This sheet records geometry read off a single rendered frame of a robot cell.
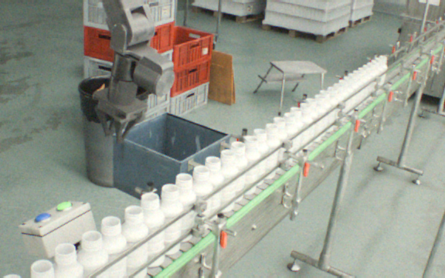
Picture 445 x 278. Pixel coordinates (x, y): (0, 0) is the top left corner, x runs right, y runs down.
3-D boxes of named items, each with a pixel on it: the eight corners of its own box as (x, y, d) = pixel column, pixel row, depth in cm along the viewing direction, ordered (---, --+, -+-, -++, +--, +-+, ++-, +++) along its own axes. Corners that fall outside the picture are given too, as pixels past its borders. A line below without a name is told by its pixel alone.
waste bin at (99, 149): (114, 200, 318) (114, 104, 292) (66, 175, 339) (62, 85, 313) (160, 174, 354) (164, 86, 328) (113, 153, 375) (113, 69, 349)
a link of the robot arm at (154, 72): (143, 13, 101) (112, 21, 94) (189, 34, 97) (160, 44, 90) (134, 66, 107) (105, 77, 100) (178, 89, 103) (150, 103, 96)
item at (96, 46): (127, 66, 349) (128, 35, 340) (81, 55, 365) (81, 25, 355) (174, 49, 400) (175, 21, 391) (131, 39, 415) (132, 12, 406)
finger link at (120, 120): (113, 128, 114) (120, 91, 109) (137, 143, 111) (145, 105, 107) (92, 137, 109) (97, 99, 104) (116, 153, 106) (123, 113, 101)
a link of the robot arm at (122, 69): (129, 40, 103) (110, 45, 99) (154, 52, 101) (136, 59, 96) (123, 70, 106) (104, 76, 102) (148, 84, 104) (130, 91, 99)
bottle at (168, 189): (149, 250, 118) (151, 189, 112) (163, 238, 123) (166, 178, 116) (171, 259, 116) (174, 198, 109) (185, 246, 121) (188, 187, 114)
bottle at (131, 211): (125, 262, 113) (125, 200, 107) (150, 268, 112) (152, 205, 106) (115, 279, 108) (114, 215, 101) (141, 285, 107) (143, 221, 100)
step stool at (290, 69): (293, 90, 541) (299, 52, 524) (322, 113, 490) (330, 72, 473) (253, 92, 525) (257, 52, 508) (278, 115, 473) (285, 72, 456)
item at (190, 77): (171, 98, 426) (173, 72, 417) (133, 86, 444) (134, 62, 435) (210, 81, 475) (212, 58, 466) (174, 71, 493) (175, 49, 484)
